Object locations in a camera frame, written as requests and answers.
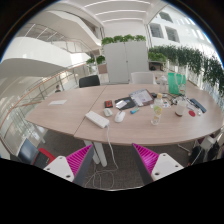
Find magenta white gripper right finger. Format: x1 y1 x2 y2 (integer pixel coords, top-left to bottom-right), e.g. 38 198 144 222
132 143 183 185

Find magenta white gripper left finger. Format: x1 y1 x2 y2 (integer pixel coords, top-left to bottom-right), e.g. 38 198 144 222
44 144 94 186

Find clear plastic water bottle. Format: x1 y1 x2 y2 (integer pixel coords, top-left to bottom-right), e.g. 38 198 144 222
151 93 163 125

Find black red chair below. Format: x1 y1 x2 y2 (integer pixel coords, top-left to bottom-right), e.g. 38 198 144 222
17 139 55 169

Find white power strip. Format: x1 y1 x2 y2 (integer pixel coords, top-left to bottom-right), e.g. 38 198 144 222
85 111 109 128

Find blue small tube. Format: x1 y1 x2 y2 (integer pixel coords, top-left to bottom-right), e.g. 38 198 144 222
130 108 139 114

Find white computer mouse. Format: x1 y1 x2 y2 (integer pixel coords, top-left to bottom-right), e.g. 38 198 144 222
114 111 126 123

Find red round lid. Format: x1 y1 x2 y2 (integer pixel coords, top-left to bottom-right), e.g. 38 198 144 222
188 110 195 117

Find small white oval device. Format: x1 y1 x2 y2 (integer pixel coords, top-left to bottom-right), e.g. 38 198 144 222
103 108 113 117

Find white paper cup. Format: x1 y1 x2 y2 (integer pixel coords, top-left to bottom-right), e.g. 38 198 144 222
175 100 187 116

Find white paper sheet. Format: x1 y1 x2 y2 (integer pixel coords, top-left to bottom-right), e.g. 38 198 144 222
48 100 67 105

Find black tablet case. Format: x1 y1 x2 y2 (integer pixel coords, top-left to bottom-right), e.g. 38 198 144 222
115 97 136 110

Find small black red box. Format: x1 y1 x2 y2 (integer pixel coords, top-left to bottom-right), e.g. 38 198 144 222
104 100 113 108

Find dark blue flat case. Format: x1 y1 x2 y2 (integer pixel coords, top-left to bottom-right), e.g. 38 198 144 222
190 98 207 113

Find clear bottle at back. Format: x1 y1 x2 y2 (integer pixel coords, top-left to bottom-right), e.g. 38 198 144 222
159 75 167 93

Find black office chair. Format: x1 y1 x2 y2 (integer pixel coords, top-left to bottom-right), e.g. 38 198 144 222
79 75 100 88

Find white office chair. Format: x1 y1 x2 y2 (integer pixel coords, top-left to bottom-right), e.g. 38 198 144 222
131 72 156 84

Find white storage cabinet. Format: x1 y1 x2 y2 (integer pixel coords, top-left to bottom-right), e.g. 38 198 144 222
104 41 149 84

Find green hedge planter row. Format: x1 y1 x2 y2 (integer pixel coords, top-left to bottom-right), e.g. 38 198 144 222
148 45 224 96

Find plants on cabinet top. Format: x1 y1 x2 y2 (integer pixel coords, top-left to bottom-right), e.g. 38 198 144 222
101 34 146 46

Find white power cable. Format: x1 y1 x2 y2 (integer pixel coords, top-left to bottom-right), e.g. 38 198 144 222
83 124 120 190

